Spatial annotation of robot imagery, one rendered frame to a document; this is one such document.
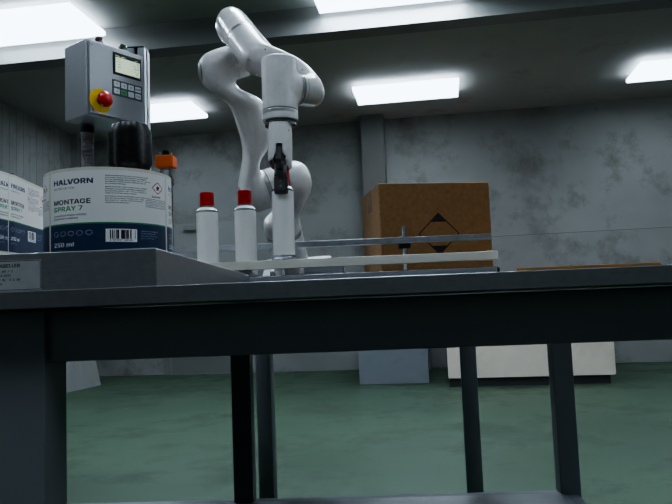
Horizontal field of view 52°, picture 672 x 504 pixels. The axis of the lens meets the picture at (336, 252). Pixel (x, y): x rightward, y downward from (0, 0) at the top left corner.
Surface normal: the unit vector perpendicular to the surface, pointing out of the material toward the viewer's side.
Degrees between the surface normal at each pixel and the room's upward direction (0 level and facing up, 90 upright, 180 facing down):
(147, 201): 90
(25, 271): 90
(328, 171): 90
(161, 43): 90
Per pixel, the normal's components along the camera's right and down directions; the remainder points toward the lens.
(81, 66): -0.61, -0.04
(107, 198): 0.27, -0.09
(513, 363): -0.15, -0.07
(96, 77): 0.79, -0.08
